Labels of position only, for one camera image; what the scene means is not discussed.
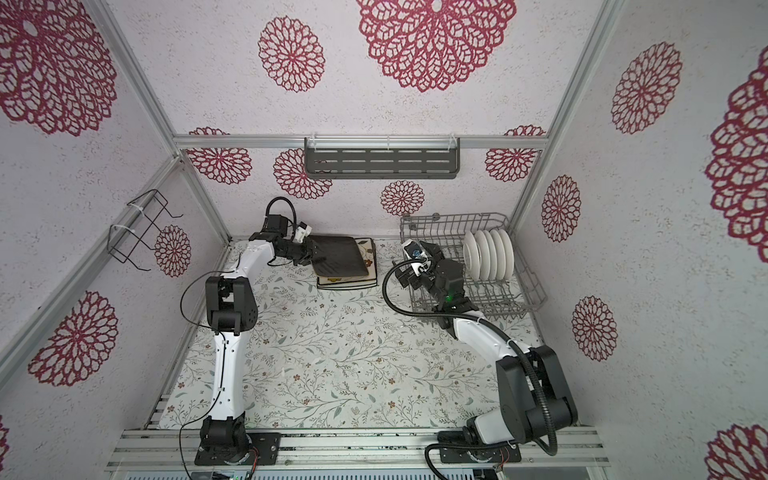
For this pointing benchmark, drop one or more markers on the grey wire dish rack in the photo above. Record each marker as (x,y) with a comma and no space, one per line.
(511,299)

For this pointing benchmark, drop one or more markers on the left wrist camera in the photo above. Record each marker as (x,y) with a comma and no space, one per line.
(301,232)

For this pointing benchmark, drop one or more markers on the grey wall shelf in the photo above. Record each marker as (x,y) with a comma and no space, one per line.
(385,160)

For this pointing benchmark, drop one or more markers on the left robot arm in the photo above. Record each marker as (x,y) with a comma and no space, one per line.
(232,313)

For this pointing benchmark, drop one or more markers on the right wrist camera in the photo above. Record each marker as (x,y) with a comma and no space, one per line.
(415,252)

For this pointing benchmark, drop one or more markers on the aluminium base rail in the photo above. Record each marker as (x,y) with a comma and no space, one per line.
(339,426)

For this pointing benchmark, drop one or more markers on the black square plate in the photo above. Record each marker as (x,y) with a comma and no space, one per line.
(344,257)
(369,252)

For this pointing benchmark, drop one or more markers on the white round plate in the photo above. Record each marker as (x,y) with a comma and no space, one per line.
(500,253)
(484,253)
(508,254)
(471,255)

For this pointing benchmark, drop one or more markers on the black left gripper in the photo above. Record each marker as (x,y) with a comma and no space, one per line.
(309,249)

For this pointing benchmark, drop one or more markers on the floral table mat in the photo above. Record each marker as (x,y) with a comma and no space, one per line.
(324,338)

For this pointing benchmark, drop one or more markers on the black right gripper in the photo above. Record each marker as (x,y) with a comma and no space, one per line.
(410,278)

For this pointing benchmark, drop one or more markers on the black wire wall holder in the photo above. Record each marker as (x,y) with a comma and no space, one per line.
(125,237)

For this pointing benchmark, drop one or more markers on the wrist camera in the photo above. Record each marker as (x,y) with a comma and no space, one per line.
(415,252)
(301,232)

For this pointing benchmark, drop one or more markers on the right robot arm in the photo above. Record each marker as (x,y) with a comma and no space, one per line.
(534,398)

